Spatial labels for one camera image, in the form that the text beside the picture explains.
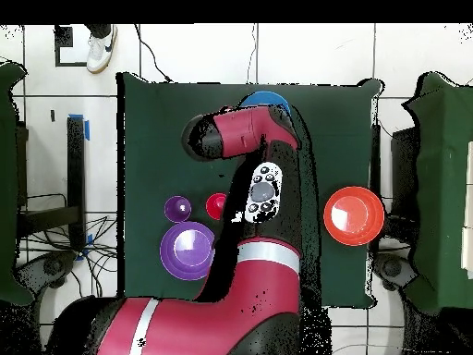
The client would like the large light blue bowl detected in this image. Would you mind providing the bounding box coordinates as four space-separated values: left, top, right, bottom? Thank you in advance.
240 91 292 116

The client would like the large orange bowl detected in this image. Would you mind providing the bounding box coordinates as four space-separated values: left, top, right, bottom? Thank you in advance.
323 186 386 247

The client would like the red cup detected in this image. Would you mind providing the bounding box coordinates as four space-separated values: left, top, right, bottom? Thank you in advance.
205 192 227 222

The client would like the purple cup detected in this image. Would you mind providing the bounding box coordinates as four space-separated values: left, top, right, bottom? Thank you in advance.
164 195 193 224

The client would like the purple bowl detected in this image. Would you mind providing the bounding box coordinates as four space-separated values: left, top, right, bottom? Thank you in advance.
159 220 216 282

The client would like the dark green table cloth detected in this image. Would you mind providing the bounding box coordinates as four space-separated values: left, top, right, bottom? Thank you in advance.
116 71 383 310

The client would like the black equipment stand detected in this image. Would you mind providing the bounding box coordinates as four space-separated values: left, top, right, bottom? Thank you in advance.
16 116 88 252
370 123 420 241

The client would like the person's foot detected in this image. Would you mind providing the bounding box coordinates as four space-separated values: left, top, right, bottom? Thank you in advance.
85 25 119 74

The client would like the green clothed side table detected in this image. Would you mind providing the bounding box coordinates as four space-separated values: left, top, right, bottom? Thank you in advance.
402 71 473 315
0 62 34 308

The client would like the thin black cable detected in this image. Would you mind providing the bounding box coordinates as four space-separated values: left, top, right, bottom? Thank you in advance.
134 24 173 83

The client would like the bundle of floor cables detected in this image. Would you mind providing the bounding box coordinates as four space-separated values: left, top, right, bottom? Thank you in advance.
18 191 119 300

